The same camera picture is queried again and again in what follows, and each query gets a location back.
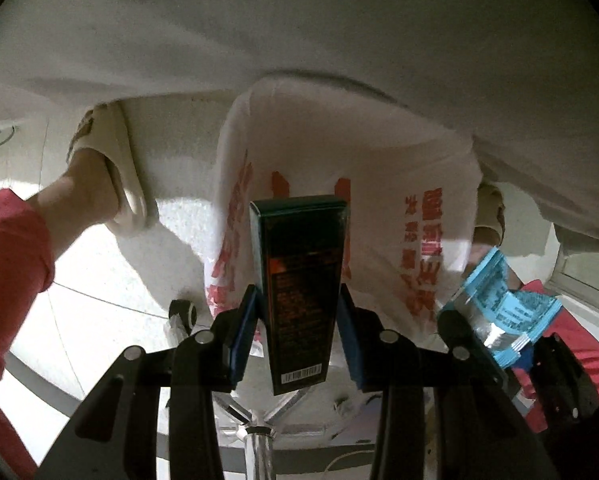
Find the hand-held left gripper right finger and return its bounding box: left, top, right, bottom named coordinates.
left=336, top=282, right=555, bottom=480

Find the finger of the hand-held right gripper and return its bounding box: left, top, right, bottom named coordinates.
left=437, top=308, right=483, bottom=353
left=532, top=334, right=599, bottom=423

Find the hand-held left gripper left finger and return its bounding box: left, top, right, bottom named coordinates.
left=36, top=284, right=261, bottom=480

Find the blue foil snack packet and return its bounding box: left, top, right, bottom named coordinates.
left=442, top=247, right=560, bottom=368

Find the dark green carton box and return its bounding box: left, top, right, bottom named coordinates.
left=249, top=196, right=351, bottom=397

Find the white plastic bag red print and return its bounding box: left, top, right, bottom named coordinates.
left=202, top=77, right=483, bottom=361

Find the black chair caster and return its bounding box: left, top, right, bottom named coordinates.
left=168, top=299, right=200, bottom=333

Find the chrome chair base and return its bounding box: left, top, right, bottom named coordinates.
left=166, top=310, right=330, bottom=480

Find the beige slipper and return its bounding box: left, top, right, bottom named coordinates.
left=477, top=182, right=507, bottom=233
left=66, top=102, right=157, bottom=238

